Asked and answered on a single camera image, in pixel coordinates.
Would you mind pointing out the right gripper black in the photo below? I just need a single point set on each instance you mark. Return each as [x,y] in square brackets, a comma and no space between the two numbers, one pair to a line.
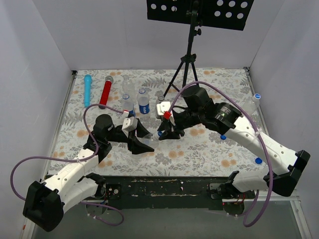
[172,125]

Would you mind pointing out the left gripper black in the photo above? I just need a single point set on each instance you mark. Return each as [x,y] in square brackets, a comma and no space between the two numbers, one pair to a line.
[131,137]

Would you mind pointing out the clear Pocari bottle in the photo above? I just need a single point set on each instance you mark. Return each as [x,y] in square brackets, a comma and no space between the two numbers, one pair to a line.
[250,106]

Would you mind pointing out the blue Pocari Sweat cap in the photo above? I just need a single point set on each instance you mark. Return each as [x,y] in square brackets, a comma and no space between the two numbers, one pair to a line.
[257,96]

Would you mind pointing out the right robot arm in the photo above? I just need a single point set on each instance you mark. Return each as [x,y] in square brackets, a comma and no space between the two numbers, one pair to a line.
[286,164]

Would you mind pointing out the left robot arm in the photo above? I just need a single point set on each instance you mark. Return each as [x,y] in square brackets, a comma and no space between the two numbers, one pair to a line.
[72,169]

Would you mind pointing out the Pepsi bottle logo label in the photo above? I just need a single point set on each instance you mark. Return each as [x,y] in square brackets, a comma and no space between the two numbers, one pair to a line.
[128,104]

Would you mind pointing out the Pepsi bottle text label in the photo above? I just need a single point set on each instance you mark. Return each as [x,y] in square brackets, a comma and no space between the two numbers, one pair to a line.
[143,102]

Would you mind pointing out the tall clear plastic bottle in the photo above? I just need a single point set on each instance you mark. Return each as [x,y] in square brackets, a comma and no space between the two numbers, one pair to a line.
[128,86]

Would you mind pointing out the floral tablecloth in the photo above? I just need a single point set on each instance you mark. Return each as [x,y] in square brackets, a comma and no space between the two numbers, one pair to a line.
[200,152]

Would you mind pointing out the red glitter toy microphone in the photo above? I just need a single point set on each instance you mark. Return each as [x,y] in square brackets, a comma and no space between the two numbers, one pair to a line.
[105,93]

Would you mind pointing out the blue toy microphone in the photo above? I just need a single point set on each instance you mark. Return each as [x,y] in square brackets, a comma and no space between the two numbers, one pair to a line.
[87,90]

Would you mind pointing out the plain blue cap near edge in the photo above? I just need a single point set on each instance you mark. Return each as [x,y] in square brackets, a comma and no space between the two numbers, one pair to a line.
[258,160]

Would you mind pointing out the black music stand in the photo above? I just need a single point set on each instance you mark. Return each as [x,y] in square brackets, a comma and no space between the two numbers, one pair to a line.
[224,14]

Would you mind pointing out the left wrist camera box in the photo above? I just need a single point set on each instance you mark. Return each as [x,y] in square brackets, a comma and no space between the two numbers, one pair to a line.
[129,124]

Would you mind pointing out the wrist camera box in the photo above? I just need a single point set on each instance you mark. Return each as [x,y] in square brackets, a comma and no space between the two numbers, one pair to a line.
[129,124]
[162,110]

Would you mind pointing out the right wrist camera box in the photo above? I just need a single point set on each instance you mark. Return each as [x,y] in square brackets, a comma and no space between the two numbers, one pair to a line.
[162,110]

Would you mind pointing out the black table front rail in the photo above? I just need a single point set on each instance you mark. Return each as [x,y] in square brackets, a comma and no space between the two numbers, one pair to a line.
[137,192]

